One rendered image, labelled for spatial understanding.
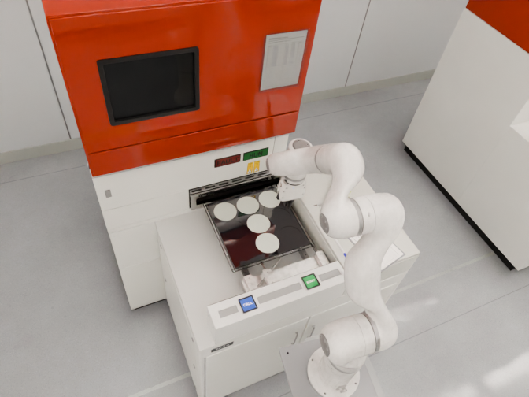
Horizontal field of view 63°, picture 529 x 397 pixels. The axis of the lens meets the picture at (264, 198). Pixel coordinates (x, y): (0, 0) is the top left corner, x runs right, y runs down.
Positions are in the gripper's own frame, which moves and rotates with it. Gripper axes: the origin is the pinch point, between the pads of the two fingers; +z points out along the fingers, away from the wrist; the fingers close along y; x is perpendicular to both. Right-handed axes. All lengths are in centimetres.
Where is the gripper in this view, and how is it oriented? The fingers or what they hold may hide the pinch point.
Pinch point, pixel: (287, 202)
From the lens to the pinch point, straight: 171.5
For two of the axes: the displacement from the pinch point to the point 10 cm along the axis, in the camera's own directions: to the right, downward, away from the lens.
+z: -1.0, 6.2, 7.8
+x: -3.0, -7.6, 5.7
